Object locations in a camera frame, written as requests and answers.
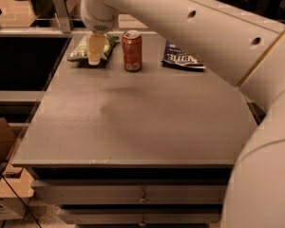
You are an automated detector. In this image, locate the grey drawer cabinet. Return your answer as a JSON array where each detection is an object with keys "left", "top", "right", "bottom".
[{"left": 13, "top": 32, "right": 257, "bottom": 228}]

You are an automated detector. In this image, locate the lower drawer knob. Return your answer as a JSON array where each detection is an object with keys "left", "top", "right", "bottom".
[{"left": 138, "top": 218, "right": 147, "bottom": 227}]

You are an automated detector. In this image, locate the cardboard box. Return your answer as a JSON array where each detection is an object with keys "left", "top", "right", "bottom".
[{"left": 0, "top": 118, "right": 34, "bottom": 199}]

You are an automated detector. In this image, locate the blue Kettle chip bag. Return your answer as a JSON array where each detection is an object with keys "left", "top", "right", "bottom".
[{"left": 161, "top": 41, "right": 205, "bottom": 70}]

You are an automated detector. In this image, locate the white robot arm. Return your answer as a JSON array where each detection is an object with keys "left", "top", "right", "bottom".
[{"left": 83, "top": 0, "right": 285, "bottom": 228}]

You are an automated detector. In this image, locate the black cable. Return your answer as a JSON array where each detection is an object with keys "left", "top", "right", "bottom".
[{"left": 0, "top": 159, "right": 42, "bottom": 228}]

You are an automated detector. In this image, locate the upper drawer knob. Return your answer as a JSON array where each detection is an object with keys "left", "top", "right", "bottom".
[{"left": 139, "top": 192, "right": 149, "bottom": 203}]

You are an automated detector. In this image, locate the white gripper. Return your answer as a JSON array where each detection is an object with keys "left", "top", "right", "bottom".
[{"left": 81, "top": 0, "right": 119, "bottom": 66}]

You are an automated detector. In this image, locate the drawer knob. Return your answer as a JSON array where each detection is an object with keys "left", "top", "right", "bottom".
[
  {"left": 139, "top": 192, "right": 149, "bottom": 203},
  {"left": 138, "top": 218, "right": 147, "bottom": 227}
]

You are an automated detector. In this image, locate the orange soda can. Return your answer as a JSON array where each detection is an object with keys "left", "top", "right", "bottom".
[{"left": 122, "top": 30, "right": 143, "bottom": 72}]

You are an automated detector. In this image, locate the green jalapeno chip bag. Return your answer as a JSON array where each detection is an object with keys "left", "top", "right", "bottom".
[{"left": 66, "top": 33, "right": 119, "bottom": 62}]

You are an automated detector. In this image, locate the left metal bracket post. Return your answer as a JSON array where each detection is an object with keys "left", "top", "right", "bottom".
[{"left": 53, "top": 0, "right": 72, "bottom": 33}]

